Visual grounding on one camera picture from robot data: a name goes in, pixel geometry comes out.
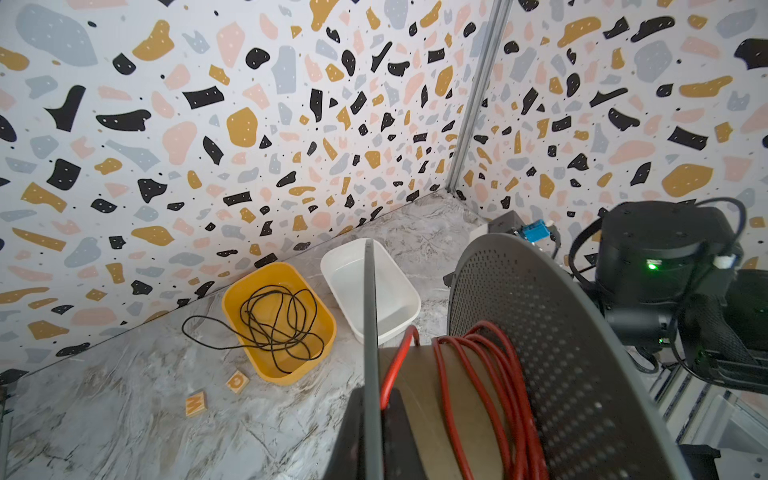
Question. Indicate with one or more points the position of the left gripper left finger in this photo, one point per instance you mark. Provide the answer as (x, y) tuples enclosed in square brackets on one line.
[(347, 457)]

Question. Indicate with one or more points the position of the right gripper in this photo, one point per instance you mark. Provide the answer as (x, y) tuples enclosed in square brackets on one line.
[(659, 273)]

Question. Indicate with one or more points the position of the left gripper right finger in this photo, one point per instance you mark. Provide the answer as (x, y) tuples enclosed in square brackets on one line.
[(400, 453)]

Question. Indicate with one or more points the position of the black cable spool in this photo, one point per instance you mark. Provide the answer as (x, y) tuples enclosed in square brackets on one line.
[(528, 382)]

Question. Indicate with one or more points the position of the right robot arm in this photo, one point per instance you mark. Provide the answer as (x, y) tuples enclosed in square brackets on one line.
[(746, 314)]

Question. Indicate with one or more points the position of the small orange tag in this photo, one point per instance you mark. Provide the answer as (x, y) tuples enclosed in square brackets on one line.
[(237, 382), (195, 404)]

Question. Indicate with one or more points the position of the yellow plastic bin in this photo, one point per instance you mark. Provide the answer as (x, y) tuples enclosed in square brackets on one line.
[(282, 324)]

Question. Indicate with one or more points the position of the white plastic bin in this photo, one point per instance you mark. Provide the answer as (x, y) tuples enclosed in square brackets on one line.
[(398, 302)]

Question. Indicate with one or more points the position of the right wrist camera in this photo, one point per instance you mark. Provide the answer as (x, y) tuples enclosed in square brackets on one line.
[(511, 223)]

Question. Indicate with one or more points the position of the aluminium mounting rail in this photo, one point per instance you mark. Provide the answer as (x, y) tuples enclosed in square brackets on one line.
[(702, 414)]

